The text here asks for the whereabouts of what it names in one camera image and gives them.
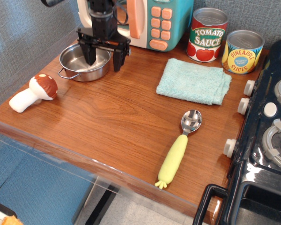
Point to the light blue cloth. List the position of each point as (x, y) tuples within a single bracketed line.
[(194, 82)]

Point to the orange object at corner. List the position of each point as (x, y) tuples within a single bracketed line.
[(8, 217)]

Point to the plush mushroom toy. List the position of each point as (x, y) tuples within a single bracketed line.
[(41, 86)]

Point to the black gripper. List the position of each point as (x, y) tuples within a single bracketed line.
[(104, 35)]

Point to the yellow handled spoon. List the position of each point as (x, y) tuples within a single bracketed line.
[(190, 122)]

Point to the tomato sauce can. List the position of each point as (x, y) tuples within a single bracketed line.
[(208, 28)]

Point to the pineapple slices can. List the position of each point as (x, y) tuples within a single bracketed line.
[(242, 51)]

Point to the stainless steel pot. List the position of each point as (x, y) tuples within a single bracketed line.
[(75, 67)]

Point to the toy microwave oven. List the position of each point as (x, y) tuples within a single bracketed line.
[(154, 24)]

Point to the black toy stove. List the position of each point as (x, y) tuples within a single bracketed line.
[(253, 192)]

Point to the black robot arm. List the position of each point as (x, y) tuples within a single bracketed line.
[(95, 8)]

